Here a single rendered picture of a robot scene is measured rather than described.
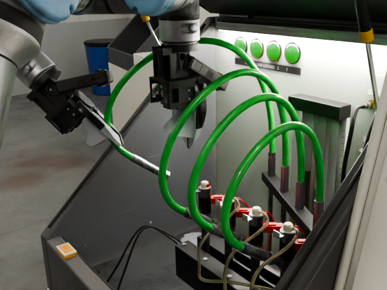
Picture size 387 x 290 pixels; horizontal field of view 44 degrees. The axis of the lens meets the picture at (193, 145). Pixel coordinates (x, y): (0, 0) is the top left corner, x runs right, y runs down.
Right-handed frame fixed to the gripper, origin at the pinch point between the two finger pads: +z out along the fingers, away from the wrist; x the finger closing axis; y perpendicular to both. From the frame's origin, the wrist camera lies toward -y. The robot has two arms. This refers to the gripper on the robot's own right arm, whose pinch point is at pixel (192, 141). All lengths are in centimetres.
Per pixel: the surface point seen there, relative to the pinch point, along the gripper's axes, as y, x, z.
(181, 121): 8.4, 8.6, -7.7
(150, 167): 4.2, -10.2, 7.7
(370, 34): -9.0, 32.8, -23.0
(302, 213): -13.6, 18.0, 13.4
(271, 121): -22.1, 0.5, -0.2
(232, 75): -3.3, 8.7, -14.3
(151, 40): -165, -287, 18
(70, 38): -242, -660, 52
